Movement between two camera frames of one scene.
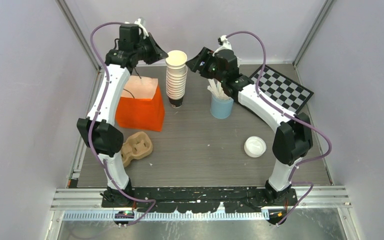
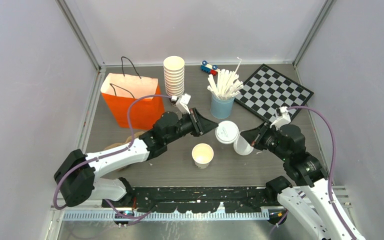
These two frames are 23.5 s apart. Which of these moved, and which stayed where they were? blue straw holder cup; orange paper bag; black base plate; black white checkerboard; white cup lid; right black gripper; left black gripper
Moved: left black gripper; right black gripper; white cup lid
Stayed: black white checkerboard; black base plate; orange paper bag; blue straw holder cup
